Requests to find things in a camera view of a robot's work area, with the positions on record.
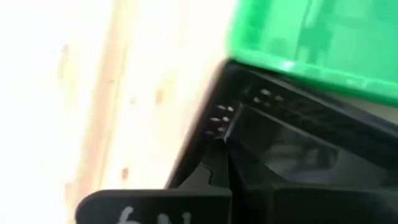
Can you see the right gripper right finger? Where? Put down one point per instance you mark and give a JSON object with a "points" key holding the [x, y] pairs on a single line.
{"points": [[245, 174]]}

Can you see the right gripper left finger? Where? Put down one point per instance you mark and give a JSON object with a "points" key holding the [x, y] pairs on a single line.
{"points": [[214, 174]]}

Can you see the black slotted plastic basket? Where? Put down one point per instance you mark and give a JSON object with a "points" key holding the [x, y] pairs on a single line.
{"points": [[311, 149]]}

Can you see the green slotted plastic basket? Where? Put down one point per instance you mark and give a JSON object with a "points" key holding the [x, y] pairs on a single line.
{"points": [[311, 37]]}

